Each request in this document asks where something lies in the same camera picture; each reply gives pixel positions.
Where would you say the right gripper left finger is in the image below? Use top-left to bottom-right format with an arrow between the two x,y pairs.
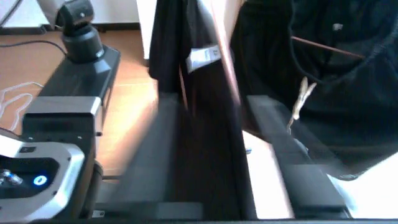
96,92 -> 203,220

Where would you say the black garment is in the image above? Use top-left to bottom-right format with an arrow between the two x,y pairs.
148,0 -> 259,220
229,0 -> 398,182

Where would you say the white cable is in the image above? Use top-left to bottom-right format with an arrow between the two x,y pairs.
0,81 -> 45,132

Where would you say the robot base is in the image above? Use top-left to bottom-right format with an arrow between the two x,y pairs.
0,0 -> 123,223

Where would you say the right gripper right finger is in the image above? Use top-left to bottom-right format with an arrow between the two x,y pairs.
245,95 -> 351,219

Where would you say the black cable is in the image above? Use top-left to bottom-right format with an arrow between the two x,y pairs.
0,39 -> 68,57

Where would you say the pink clothes hanger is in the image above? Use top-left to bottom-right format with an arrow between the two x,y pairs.
290,35 -> 367,60
178,0 -> 243,111

